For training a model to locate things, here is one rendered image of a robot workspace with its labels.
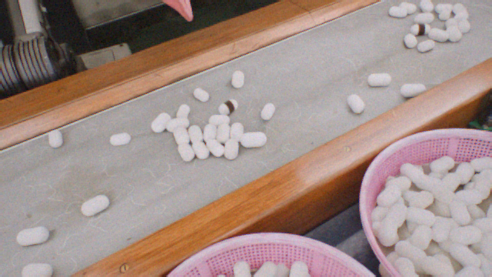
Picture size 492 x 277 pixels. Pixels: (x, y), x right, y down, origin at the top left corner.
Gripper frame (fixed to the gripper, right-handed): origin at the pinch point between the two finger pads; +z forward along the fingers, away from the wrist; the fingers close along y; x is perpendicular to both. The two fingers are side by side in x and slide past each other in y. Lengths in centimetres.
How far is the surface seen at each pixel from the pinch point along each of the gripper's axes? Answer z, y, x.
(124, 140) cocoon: 14.4, -17.8, 2.0
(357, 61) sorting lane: 18.6, 24.8, 0.7
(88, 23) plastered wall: -100, -4, 176
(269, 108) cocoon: 20.1, 3.7, -3.0
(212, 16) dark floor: -77, 73, 177
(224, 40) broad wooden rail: 2.2, 7.7, 10.8
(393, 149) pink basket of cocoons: 33.2, 11.2, -14.9
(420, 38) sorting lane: 20.0, 39.0, -0.2
